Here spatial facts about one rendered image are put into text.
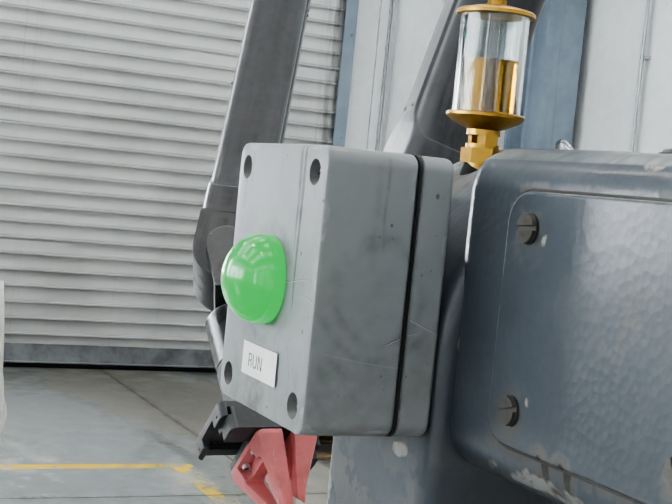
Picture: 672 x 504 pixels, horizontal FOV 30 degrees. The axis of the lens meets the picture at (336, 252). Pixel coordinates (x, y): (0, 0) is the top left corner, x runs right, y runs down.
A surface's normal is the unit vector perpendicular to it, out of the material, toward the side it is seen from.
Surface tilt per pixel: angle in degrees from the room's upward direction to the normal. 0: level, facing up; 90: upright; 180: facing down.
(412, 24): 90
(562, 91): 90
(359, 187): 90
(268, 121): 56
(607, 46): 90
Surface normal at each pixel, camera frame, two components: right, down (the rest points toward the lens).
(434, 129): 0.35, -0.34
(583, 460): -0.90, -0.07
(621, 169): -0.70, -0.61
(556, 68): 0.42, 0.09
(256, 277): -0.19, -0.06
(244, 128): 0.03, -0.52
